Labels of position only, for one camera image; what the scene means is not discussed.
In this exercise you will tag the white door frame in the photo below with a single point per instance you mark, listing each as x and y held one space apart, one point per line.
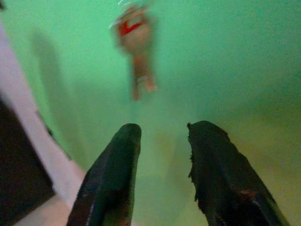
33 131

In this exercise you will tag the dark door panel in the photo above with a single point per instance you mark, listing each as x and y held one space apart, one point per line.
18 169

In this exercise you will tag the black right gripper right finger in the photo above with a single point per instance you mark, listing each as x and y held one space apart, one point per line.
225 179

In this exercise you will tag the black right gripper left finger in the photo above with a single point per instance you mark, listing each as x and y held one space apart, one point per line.
110 179

